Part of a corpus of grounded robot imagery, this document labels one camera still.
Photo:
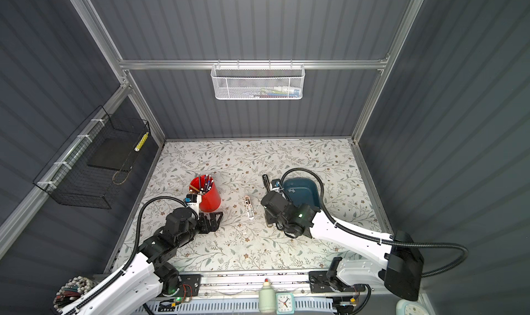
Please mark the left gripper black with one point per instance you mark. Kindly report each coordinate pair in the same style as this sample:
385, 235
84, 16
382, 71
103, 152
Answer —
214, 224

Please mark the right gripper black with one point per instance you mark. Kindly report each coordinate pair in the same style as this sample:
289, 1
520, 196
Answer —
268, 217

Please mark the pink eraser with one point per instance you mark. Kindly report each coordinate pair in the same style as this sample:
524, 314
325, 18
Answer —
249, 207

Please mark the teal plastic tray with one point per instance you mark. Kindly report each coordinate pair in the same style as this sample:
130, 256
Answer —
299, 190

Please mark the black stapler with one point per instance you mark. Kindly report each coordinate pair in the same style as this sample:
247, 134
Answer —
266, 182

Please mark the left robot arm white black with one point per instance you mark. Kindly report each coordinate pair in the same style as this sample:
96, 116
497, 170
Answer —
149, 274

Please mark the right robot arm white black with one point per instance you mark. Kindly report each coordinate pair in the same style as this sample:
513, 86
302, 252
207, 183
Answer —
387, 260

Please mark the red pen cup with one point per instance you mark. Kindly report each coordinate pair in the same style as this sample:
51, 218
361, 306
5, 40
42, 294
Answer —
205, 186

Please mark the white glue bottle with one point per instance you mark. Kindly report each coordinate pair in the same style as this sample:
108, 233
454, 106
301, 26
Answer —
267, 298

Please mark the small teal clock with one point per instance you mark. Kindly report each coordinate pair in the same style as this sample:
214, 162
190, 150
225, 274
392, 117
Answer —
285, 303

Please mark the yellow marker in side basket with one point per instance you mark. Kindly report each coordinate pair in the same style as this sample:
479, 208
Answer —
141, 142

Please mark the clear jar of pencils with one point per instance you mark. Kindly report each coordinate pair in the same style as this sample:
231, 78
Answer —
71, 291

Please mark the white round device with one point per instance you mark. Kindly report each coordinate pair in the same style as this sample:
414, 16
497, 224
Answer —
405, 307

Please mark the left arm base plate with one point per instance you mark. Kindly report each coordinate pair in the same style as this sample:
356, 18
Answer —
183, 286

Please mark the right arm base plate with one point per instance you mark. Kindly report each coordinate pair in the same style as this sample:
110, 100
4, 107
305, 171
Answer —
320, 283

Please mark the black wire side basket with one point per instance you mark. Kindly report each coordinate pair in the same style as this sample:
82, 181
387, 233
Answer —
93, 169

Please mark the white wire wall basket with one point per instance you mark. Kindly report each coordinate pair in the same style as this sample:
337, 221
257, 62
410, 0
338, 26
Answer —
258, 83

